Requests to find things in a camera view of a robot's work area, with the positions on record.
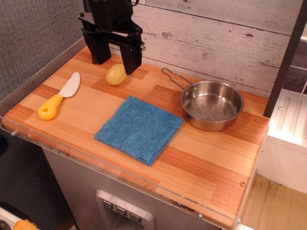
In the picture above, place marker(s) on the grey toy kitchen cabinet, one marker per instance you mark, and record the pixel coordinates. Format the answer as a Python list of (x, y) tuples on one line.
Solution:
[(79, 184)]

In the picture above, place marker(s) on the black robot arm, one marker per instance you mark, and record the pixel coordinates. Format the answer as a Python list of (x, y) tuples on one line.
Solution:
[(110, 22)]

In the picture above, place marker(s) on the silver dispenser button panel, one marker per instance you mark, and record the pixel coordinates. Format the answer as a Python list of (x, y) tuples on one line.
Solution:
[(119, 214)]

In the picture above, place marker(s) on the blue folded cloth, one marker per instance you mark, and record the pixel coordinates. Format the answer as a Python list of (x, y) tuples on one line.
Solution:
[(140, 130)]

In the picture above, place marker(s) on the yellow handled toy knife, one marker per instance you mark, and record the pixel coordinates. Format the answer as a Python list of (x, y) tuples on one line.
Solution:
[(49, 109)]

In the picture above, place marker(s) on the dark right vertical post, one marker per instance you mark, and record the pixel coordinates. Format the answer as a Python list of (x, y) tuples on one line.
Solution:
[(287, 59)]

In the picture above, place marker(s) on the stainless steel pot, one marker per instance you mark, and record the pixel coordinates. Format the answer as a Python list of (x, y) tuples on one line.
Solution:
[(207, 104)]

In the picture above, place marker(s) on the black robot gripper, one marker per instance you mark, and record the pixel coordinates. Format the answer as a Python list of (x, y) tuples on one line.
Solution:
[(112, 19)]

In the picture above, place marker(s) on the orange fuzzy object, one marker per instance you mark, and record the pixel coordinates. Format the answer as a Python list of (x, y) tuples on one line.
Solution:
[(24, 225)]

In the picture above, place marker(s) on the yellow potato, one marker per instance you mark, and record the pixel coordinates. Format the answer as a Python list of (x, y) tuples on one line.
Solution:
[(116, 75)]

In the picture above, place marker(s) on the white cabinet at right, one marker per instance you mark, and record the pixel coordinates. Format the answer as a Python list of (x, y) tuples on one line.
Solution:
[(283, 157)]

